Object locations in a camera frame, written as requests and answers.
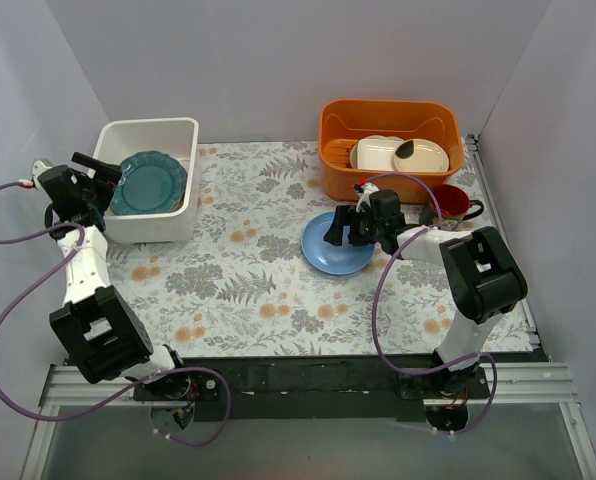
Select blue plate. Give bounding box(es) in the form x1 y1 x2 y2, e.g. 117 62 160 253
301 212 375 276

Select teal embossed scalloped plate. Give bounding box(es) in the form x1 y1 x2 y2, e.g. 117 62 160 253
109 150 187 216

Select cream green floral plate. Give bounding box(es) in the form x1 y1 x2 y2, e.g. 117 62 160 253
176 190 190 211

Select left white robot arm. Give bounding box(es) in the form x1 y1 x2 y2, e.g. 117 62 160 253
31 153 191 400

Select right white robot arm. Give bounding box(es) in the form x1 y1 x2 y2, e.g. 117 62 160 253
323 184 528 398

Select white plastic bin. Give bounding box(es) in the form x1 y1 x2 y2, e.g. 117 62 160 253
94 117 202 244

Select orange plastic bin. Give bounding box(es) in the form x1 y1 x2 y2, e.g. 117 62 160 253
318 99 465 204

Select white rectangular dish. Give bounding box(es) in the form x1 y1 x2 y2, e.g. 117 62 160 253
355 137 405 172

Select cream plate with black mark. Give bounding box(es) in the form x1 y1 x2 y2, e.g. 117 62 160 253
392 139 449 173

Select red and black mug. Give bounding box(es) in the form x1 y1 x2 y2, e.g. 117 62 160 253
419 184 485 231

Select floral patterned table mat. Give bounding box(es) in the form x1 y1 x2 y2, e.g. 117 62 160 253
74 140 539 360

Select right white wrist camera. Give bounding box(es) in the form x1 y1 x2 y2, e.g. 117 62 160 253
354 181 379 212

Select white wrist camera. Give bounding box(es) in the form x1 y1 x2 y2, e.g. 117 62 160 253
354 181 379 212
20 158 54 189

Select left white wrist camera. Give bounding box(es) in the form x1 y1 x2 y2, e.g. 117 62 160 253
20 158 54 189

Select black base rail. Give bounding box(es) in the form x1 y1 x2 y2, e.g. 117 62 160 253
132 349 499 421

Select aluminium frame rail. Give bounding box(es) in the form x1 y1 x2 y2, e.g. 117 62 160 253
465 132 596 480

